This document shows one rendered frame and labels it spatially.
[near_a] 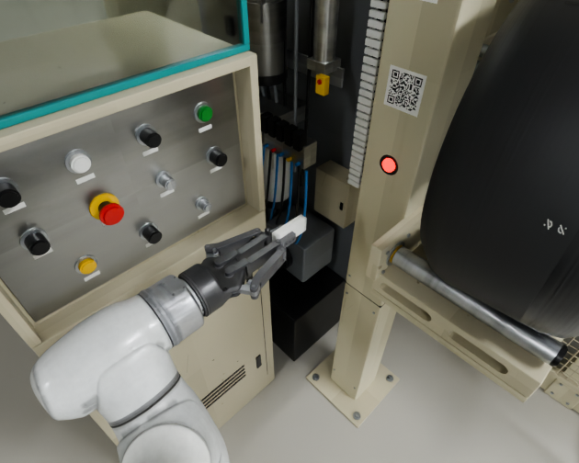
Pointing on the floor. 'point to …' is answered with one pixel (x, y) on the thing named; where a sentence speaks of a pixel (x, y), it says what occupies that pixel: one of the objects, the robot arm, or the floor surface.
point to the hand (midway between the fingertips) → (289, 231)
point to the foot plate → (354, 410)
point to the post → (414, 166)
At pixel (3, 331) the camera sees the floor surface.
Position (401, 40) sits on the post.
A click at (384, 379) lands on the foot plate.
